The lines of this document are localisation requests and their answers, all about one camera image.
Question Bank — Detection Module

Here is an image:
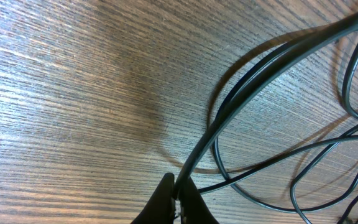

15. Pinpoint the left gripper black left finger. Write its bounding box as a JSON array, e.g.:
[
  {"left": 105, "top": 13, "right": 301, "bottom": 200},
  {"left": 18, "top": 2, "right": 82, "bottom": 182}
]
[{"left": 131, "top": 173, "right": 175, "bottom": 224}]

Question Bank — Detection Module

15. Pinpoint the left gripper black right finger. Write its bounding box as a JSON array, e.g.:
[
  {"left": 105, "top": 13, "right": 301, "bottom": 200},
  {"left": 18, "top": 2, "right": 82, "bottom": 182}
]
[{"left": 178, "top": 178, "right": 219, "bottom": 224}]

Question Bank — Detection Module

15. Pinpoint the black USB cable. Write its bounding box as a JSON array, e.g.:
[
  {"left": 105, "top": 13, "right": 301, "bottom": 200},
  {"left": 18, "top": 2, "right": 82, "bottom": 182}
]
[
  {"left": 197, "top": 23, "right": 358, "bottom": 224},
  {"left": 172, "top": 4, "right": 358, "bottom": 200}
]

